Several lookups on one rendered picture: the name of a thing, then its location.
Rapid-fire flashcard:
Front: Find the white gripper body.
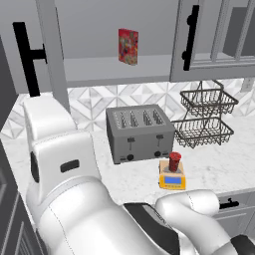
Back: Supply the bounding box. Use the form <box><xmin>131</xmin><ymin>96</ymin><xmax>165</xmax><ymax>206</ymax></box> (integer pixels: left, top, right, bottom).
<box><xmin>22</xmin><ymin>94</ymin><xmax>79</xmax><ymax>144</ymax></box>

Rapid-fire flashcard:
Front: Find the grey drawer front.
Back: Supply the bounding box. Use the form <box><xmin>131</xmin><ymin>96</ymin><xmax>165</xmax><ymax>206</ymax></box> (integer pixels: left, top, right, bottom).
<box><xmin>212</xmin><ymin>190</ymin><xmax>255</xmax><ymax>241</ymax></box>

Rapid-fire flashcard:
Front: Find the black cabinet door handle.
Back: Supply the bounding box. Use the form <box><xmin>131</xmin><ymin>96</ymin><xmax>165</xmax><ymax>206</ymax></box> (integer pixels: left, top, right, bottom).
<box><xmin>181</xmin><ymin>4</ymin><xmax>200</xmax><ymax>72</ymax></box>

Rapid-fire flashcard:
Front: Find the long black door handle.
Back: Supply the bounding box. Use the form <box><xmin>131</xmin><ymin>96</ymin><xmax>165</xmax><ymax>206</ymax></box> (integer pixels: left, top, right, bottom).
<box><xmin>12</xmin><ymin>21</ymin><xmax>48</xmax><ymax>98</ymax></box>

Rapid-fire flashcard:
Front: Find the red cereal box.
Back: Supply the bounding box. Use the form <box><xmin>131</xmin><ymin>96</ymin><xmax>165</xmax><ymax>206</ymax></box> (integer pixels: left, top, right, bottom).
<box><xmin>118</xmin><ymin>28</ymin><xmax>139</xmax><ymax>67</ymax></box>

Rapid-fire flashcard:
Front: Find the red yogurt cup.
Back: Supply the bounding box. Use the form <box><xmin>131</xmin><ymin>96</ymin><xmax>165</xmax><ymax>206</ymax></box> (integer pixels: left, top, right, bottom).
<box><xmin>167</xmin><ymin>151</ymin><xmax>183</xmax><ymax>174</ymax></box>

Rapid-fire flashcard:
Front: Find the grey four-slot toaster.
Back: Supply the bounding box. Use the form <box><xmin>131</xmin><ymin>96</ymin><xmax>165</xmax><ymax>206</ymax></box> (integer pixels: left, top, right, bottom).
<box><xmin>106</xmin><ymin>104</ymin><xmax>176</xmax><ymax>165</ymax></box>

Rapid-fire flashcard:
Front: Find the white wall outlet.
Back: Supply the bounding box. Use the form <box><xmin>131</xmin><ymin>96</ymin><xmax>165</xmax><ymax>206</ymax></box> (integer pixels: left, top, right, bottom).
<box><xmin>240</xmin><ymin>78</ymin><xmax>254</xmax><ymax>94</ymax></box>

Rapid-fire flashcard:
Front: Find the grey wall cabinet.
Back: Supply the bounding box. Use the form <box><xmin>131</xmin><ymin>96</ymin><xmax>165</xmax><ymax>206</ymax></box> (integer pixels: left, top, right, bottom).
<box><xmin>54</xmin><ymin>0</ymin><xmax>182</xmax><ymax>89</ymax></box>

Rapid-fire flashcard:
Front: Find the dark wire basket stand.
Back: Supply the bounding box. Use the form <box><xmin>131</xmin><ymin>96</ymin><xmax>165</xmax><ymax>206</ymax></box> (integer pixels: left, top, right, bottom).
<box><xmin>170</xmin><ymin>79</ymin><xmax>240</xmax><ymax>149</ymax></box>

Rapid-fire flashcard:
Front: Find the yellow digital scale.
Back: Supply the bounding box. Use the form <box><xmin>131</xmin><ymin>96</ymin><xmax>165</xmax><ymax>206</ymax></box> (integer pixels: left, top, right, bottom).
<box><xmin>157</xmin><ymin>159</ymin><xmax>187</xmax><ymax>191</ymax></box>

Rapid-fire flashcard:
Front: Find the black drawer handle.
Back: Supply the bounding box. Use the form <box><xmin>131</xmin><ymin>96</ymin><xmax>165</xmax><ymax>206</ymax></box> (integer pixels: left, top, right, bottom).
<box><xmin>218</xmin><ymin>197</ymin><xmax>240</xmax><ymax>210</ymax></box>

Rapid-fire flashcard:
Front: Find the grey glass cabinet door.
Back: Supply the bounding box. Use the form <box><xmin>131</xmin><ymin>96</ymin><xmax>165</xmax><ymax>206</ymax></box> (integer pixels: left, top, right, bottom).
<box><xmin>169</xmin><ymin>0</ymin><xmax>255</xmax><ymax>83</ymax></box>

